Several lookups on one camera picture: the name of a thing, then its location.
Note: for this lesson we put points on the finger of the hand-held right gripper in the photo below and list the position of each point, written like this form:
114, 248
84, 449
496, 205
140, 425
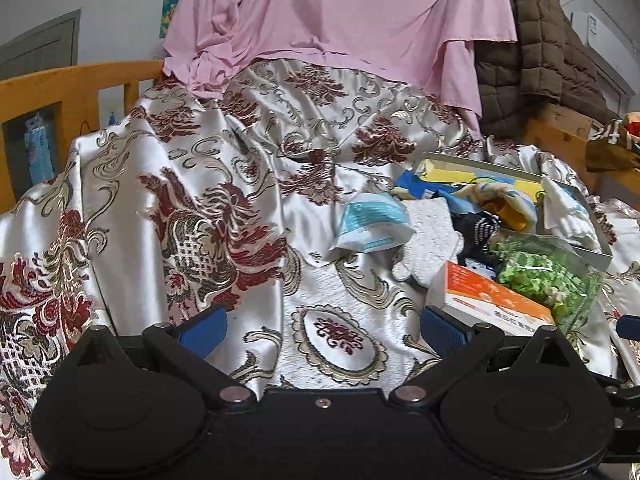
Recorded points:
629, 326
625, 395

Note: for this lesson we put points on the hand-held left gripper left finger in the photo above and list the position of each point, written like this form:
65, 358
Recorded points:
205, 332

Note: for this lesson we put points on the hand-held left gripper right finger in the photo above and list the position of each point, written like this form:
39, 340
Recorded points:
445, 332

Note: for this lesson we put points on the orange white carton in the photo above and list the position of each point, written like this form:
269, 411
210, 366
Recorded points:
485, 295

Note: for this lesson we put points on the black dotted sock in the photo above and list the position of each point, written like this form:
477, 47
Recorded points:
475, 232

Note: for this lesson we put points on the white cloth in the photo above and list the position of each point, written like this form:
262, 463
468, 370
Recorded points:
570, 215

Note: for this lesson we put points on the yellow patterned cloth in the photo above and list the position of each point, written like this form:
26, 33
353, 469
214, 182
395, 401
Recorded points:
505, 205

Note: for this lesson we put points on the shallow cardboard tray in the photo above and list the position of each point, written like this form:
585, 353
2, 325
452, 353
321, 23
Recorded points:
480, 162

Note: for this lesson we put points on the white textured towel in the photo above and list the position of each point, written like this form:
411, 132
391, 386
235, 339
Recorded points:
432, 245

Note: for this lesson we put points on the floral satin blanket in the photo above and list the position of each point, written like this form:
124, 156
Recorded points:
320, 280

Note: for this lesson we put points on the blue white face mask packet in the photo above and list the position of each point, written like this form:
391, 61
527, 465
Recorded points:
370, 222

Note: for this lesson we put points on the blue cloth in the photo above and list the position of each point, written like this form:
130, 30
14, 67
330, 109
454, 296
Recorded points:
412, 185

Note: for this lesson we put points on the olive printed cloth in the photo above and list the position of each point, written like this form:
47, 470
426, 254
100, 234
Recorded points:
610, 152

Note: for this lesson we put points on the multicoloured printed cloth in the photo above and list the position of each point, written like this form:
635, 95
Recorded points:
632, 127

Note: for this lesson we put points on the cardboard box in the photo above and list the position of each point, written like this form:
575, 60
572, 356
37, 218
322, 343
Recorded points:
570, 117

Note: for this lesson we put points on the blue hanging card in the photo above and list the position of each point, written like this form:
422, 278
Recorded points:
39, 150

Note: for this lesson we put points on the brown puffer jacket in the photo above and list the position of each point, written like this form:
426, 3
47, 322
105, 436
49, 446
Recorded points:
545, 45

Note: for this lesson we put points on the grey door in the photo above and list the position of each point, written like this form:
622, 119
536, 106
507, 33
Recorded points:
45, 45

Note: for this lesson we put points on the pink bed sheet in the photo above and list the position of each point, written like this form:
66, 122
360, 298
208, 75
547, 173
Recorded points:
325, 10

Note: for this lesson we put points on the wooden slatted bed rail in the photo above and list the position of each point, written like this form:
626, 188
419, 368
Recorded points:
75, 80

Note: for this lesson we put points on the blue patterned wall poster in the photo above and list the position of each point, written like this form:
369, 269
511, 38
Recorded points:
175, 5

